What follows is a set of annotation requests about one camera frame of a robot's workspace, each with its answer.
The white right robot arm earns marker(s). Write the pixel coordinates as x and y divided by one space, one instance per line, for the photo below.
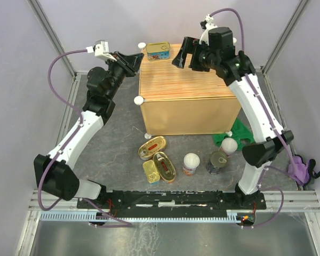
238 73

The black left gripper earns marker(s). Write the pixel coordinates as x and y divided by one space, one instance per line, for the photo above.
130 64

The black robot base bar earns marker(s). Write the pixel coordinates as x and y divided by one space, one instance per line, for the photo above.
178 204

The gold oval fish tin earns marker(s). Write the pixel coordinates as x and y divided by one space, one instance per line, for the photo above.
165 167

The green cloth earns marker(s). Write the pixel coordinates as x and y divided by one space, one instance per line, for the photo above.
240 133

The blue rectangular luncheon meat tin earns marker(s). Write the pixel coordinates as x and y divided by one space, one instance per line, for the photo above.
158 51

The oval red fish tin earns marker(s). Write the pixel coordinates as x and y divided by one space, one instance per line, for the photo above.
154 145

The wooden cube cabinet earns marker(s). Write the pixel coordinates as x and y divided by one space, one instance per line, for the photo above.
178 101

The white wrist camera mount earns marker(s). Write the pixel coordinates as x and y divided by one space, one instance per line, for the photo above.
101 50
206 25

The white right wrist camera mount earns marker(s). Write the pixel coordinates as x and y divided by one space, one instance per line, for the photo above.
206 25

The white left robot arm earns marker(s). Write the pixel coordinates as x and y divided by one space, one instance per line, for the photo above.
54 171

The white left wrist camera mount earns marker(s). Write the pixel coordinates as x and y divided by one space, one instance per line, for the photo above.
101 50

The purple cloth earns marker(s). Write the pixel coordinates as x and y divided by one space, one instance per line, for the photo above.
303 172

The dark blue round can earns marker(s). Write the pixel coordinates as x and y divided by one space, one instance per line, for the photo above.
216 162

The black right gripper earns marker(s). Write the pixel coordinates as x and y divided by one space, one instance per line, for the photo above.
190 45

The gold rectangular meat tin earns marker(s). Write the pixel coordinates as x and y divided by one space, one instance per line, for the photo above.
151 172

